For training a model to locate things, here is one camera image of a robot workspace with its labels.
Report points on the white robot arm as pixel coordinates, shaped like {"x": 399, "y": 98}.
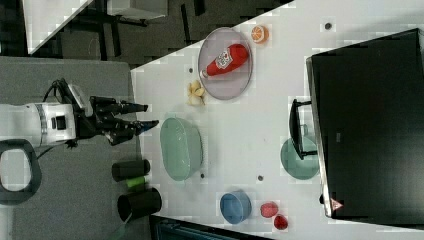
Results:
{"x": 35, "y": 125}

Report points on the green small cylinder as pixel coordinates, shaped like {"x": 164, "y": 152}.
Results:
{"x": 134, "y": 182}

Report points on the red ketchup bottle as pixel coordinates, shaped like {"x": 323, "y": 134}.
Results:
{"x": 231, "y": 58}

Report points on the grey round plate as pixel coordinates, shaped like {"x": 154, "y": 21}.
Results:
{"x": 230, "y": 85}

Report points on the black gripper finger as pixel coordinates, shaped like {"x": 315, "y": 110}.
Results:
{"x": 132, "y": 108}
{"x": 143, "y": 126}

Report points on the red strawberry toy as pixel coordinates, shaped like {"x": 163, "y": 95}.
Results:
{"x": 280, "y": 222}

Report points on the black cylinder cup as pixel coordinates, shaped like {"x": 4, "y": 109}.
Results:
{"x": 139, "y": 204}

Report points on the green round plate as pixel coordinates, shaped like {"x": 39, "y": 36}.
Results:
{"x": 300, "y": 168}

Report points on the blue bowl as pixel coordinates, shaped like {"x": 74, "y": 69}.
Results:
{"x": 235, "y": 206}

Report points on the black toaster oven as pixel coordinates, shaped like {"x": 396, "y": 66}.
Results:
{"x": 368, "y": 114}

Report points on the green plastic strainer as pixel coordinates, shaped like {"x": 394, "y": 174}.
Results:
{"x": 181, "y": 147}

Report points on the black cylinder upper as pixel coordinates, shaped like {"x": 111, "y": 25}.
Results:
{"x": 130, "y": 169}

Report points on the pink strawberry toy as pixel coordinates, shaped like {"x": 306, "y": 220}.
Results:
{"x": 269, "y": 209}

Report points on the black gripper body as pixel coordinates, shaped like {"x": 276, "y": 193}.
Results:
{"x": 104, "y": 122}

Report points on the orange slice toy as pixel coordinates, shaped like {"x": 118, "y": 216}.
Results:
{"x": 259, "y": 34}

